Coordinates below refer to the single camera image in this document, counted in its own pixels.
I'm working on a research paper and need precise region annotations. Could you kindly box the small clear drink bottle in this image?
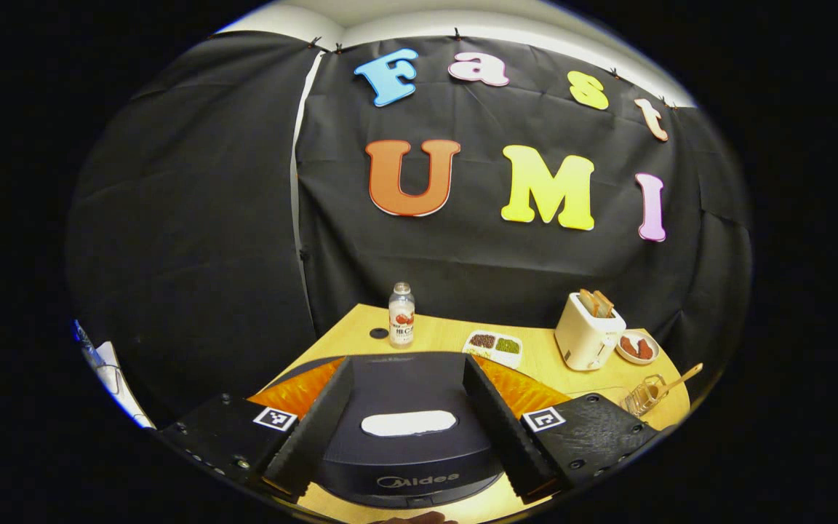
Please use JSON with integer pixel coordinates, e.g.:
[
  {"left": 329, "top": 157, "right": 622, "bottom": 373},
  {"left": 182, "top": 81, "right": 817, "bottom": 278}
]
[{"left": 388, "top": 282, "right": 417, "bottom": 349}]

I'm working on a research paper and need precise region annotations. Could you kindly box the white plate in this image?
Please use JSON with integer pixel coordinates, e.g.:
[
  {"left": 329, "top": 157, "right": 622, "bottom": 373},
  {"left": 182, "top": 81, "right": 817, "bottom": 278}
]
[{"left": 615, "top": 330, "right": 661, "bottom": 365}]

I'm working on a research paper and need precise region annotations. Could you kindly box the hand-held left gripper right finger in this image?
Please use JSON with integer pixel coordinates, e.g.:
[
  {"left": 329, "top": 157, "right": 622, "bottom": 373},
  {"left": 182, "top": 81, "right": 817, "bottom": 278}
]
[{"left": 463, "top": 355, "right": 661, "bottom": 504}]

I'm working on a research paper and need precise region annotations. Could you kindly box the white divided dish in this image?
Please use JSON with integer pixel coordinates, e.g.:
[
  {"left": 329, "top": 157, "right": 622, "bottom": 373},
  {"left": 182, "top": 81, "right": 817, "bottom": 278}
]
[{"left": 463, "top": 330, "right": 524, "bottom": 368}]

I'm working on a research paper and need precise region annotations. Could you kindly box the black backdrop cloth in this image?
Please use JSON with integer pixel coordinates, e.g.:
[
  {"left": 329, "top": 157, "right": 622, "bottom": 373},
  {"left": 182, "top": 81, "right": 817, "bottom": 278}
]
[{"left": 66, "top": 31, "right": 753, "bottom": 426}]

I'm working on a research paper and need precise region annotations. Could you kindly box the white plastic device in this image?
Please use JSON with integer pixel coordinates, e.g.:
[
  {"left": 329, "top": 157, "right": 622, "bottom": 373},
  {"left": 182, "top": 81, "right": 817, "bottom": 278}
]
[{"left": 73, "top": 320, "right": 156, "bottom": 430}]

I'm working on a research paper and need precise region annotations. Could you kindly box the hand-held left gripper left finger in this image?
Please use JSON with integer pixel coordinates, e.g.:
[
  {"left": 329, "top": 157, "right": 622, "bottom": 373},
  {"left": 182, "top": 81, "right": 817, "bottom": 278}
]
[{"left": 157, "top": 357, "right": 356, "bottom": 501}]

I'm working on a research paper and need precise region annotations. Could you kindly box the wire chopstick holder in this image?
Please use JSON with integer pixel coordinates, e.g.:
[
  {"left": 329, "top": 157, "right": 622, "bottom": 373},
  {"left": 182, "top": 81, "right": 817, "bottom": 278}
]
[{"left": 621, "top": 375, "right": 671, "bottom": 417}]

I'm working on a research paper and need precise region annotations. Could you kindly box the white toaster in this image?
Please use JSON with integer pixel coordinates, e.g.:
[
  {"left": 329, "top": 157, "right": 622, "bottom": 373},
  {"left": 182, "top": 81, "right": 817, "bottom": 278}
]
[{"left": 554, "top": 291, "right": 627, "bottom": 372}]

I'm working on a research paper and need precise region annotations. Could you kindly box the wooden spoon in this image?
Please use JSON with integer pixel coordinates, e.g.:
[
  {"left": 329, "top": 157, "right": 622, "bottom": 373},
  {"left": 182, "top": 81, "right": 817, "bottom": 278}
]
[{"left": 641, "top": 363, "right": 703, "bottom": 408}]

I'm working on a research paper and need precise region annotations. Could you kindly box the black silver rice cooker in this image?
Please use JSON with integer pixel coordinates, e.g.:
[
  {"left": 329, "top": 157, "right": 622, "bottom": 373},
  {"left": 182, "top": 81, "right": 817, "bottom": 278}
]
[{"left": 314, "top": 352, "right": 507, "bottom": 509}]

